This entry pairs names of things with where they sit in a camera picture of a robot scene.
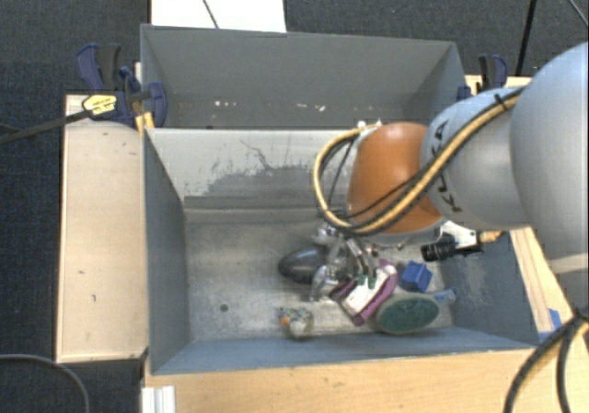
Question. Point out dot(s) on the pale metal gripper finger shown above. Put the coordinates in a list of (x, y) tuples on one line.
[(325, 278)]

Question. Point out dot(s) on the dark grey oval object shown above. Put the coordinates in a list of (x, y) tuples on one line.
[(299, 264)]

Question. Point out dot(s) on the purple and white box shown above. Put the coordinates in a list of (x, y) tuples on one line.
[(363, 301)]

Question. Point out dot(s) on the small white and orange toy animal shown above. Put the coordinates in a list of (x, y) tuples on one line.
[(298, 322)]

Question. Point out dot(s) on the grey metal bin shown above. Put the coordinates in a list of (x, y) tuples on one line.
[(257, 236)]

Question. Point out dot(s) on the blue plastic block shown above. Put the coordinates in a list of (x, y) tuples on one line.
[(415, 277)]

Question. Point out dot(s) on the pale wood board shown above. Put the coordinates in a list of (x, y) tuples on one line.
[(101, 236)]

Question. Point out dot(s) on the black cylinder on white bracket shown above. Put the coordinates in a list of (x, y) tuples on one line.
[(442, 249)]

